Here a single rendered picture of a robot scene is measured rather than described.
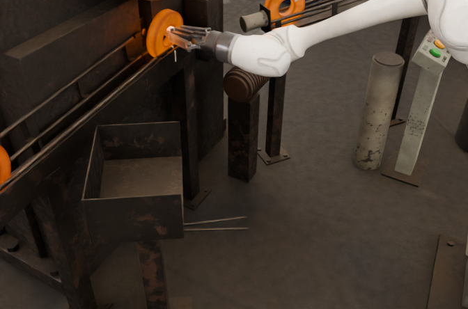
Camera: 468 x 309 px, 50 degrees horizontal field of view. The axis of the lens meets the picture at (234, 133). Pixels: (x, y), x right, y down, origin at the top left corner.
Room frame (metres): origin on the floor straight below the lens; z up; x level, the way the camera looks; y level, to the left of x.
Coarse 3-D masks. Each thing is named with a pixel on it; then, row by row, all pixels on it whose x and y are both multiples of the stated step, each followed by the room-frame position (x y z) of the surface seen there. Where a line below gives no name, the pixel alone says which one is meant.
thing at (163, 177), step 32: (96, 128) 0.99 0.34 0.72; (128, 128) 1.01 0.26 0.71; (160, 128) 1.02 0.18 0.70; (96, 160) 0.92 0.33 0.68; (128, 160) 1.01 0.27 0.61; (160, 160) 1.01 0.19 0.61; (96, 192) 0.86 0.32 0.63; (128, 192) 0.90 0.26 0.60; (160, 192) 0.90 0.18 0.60; (96, 224) 0.75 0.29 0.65; (128, 224) 0.75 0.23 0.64; (160, 224) 0.76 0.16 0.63; (160, 256) 0.88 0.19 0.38; (160, 288) 0.88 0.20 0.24
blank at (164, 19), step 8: (160, 16) 1.42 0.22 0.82; (168, 16) 1.43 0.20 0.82; (176, 16) 1.47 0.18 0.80; (152, 24) 1.40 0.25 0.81; (160, 24) 1.39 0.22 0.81; (168, 24) 1.43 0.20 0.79; (176, 24) 1.47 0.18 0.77; (152, 32) 1.38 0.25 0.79; (160, 32) 1.39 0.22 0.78; (152, 40) 1.37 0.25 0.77; (160, 40) 1.39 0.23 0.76; (168, 40) 1.46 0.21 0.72; (152, 48) 1.37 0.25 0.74; (160, 48) 1.40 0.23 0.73
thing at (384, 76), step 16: (384, 64) 1.68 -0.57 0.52; (400, 64) 1.69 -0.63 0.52; (368, 80) 1.73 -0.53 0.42; (384, 80) 1.67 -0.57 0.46; (368, 96) 1.71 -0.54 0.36; (384, 96) 1.67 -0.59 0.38; (368, 112) 1.69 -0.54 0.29; (384, 112) 1.67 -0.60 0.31; (368, 128) 1.68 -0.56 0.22; (384, 128) 1.68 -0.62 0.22; (368, 144) 1.68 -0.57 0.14; (384, 144) 1.70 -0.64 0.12; (368, 160) 1.67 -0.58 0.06
